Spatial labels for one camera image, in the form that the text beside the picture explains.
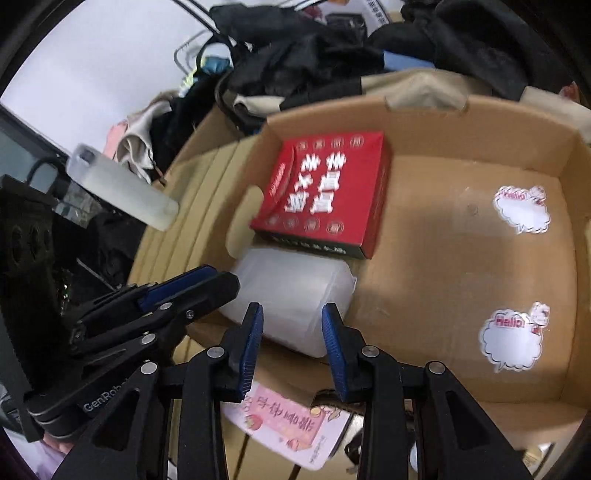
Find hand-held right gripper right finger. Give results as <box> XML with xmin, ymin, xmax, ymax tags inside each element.
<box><xmin>321</xmin><ymin>302</ymin><xmax>532</xmax><ymax>480</ymax></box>

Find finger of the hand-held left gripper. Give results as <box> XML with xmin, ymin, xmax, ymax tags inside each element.
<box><xmin>69</xmin><ymin>271</ymin><xmax>242</xmax><ymax>357</ymax></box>
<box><xmin>69</xmin><ymin>265</ymin><xmax>219</xmax><ymax>334</ymax></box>

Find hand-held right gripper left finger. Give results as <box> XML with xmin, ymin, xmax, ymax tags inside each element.
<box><xmin>51</xmin><ymin>302</ymin><xmax>265</xmax><ymax>480</ymax></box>

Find translucent plastic container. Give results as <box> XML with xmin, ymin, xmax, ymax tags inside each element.
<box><xmin>219</xmin><ymin>247</ymin><xmax>358</xmax><ymax>358</ymax></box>

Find pink printed packet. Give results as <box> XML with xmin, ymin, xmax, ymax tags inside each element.
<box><xmin>221</xmin><ymin>381</ymin><xmax>354</xmax><ymax>472</ymax></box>

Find cardboard box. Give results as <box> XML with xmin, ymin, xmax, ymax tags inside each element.
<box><xmin>185</xmin><ymin>90</ymin><xmax>591</xmax><ymax>450</ymax></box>

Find red printed box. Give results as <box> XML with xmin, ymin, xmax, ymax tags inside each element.
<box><xmin>249</xmin><ymin>130</ymin><xmax>393</xmax><ymax>260</ymax></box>

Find white thermos bottle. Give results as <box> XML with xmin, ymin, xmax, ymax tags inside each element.
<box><xmin>65</xmin><ymin>144</ymin><xmax>180</xmax><ymax>232</ymax></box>

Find beige clothes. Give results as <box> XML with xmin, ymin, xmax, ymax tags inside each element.
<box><xmin>104</xmin><ymin>99</ymin><xmax>174</xmax><ymax>183</ymax></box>

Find speech bubble sticker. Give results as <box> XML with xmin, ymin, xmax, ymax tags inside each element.
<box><xmin>493</xmin><ymin>185</ymin><xmax>551</xmax><ymax>235</ymax></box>
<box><xmin>478</xmin><ymin>302</ymin><xmax>551</xmax><ymax>372</ymax></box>

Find black clothes pile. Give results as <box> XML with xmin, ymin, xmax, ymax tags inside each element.
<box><xmin>215</xmin><ymin>4</ymin><xmax>384</xmax><ymax>114</ymax></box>

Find light blue cloth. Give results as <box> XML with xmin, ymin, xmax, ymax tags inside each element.
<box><xmin>382</xmin><ymin>52</ymin><xmax>437</xmax><ymax>71</ymax></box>

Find printed carton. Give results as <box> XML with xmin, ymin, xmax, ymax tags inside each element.
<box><xmin>295</xmin><ymin>0</ymin><xmax>386</xmax><ymax>37</ymax></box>

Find black jacket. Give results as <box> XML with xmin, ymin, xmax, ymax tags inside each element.
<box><xmin>369</xmin><ymin>0</ymin><xmax>575</xmax><ymax>100</ymax></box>

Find white metal frame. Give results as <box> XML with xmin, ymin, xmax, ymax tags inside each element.
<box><xmin>174</xmin><ymin>28</ymin><xmax>218</xmax><ymax>75</ymax></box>

